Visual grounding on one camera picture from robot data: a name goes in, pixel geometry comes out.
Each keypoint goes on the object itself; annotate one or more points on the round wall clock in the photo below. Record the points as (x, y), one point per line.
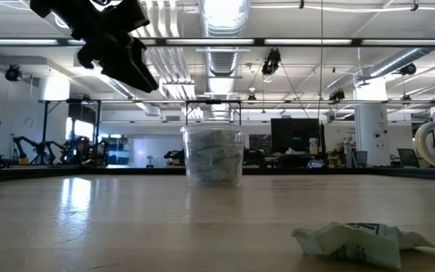
(28, 122)

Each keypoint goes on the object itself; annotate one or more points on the tall black stand frame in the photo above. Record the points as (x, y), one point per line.
(45, 132)

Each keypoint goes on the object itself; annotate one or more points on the black background robot arm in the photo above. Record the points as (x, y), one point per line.
(42, 149)

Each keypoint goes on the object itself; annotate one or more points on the black ceiling spotlight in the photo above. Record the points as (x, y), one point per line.
(408, 69)
(13, 73)

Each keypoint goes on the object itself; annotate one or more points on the clear plastic cup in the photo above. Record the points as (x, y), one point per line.
(213, 127)

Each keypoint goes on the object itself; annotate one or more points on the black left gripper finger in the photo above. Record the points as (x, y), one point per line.
(145, 64)
(127, 70)

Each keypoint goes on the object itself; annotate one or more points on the grey waste bin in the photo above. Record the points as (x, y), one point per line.
(361, 158)

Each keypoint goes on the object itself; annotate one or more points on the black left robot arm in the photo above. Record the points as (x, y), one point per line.
(70, 11)

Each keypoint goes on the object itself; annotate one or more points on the small black ceiling camera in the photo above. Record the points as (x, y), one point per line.
(337, 95)

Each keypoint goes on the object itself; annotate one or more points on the green white stevia packet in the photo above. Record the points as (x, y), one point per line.
(215, 173)
(211, 140)
(221, 155)
(353, 245)

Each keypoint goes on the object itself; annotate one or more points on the silver ventilation duct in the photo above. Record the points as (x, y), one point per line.
(221, 56)

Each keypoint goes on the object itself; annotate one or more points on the black office chair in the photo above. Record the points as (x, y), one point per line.
(408, 156)

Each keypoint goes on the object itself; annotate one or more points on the white bottle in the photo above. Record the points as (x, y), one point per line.
(313, 146)

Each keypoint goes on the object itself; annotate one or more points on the black hanging camera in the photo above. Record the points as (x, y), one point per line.
(271, 62)

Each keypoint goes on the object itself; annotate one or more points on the white pillar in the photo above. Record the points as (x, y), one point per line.
(372, 124)

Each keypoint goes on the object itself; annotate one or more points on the black aluminium table frame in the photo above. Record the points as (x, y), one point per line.
(127, 170)

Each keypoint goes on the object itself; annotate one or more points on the black monitor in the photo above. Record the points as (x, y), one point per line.
(295, 134)

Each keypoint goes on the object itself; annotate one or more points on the slanted silver duct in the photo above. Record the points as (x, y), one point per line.
(410, 56)

